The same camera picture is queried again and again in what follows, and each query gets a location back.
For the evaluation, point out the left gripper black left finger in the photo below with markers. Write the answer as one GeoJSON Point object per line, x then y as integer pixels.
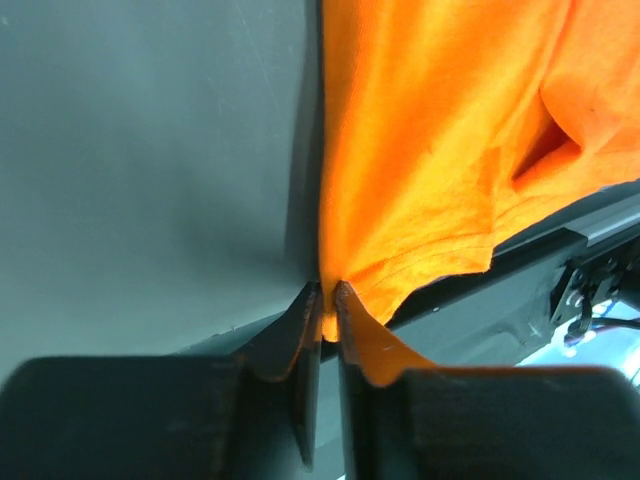
{"type": "Point", "coordinates": [250, 414]}

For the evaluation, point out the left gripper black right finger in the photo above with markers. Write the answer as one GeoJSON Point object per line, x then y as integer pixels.
{"type": "Point", "coordinates": [405, 417]}

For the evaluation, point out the orange t shirt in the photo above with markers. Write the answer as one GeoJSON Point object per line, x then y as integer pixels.
{"type": "Point", "coordinates": [451, 126]}

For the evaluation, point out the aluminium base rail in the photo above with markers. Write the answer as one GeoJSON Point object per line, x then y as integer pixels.
{"type": "Point", "coordinates": [510, 312]}

